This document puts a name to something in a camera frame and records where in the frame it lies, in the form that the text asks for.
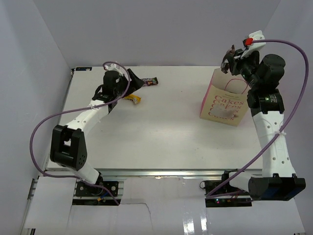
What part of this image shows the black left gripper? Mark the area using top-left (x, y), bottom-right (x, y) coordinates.
top-left (114, 69), bottom-right (144, 98)

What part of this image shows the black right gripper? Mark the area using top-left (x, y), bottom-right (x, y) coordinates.
top-left (227, 47), bottom-right (261, 90)

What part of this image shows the yellow candy bar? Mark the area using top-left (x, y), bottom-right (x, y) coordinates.
top-left (123, 94), bottom-right (141, 105)

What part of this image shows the brown candy wrapper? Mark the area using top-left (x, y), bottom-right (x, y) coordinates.
top-left (221, 45), bottom-right (235, 73)

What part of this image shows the beige paper cakes bag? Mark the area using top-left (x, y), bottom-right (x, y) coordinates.
top-left (200, 68), bottom-right (248, 126)

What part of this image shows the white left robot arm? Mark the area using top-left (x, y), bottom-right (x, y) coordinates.
top-left (50, 69), bottom-right (144, 195)

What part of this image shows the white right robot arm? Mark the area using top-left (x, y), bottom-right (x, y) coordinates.
top-left (221, 49), bottom-right (306, 201)

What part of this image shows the purple candy bag small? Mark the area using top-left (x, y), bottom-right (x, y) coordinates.
top-left (141, 77), bottom-right (158, 86)

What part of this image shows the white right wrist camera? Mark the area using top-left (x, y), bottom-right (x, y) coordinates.
top-left (241, 30), bottom-right (266, 59)

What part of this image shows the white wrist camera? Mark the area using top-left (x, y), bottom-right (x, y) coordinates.
top-left (241, 30), bottom-right (266, 59)
top-left (103, 63), bottom-right (124, 74)

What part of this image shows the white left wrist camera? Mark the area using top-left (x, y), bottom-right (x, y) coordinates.
top-left (103, 63), bottom-right (124, 74)

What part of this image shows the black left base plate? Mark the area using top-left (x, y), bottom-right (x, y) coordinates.
top-left (74, 181), bottom-right (119, 197)

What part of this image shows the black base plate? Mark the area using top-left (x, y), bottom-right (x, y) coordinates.
top-left (74, 181), bottom-right (119, 197)
top-left (200, 180), bottom-right (251, 198)

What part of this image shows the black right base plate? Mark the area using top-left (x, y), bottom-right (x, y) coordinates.
top-left (200, 180), bottom-right (251, 198)

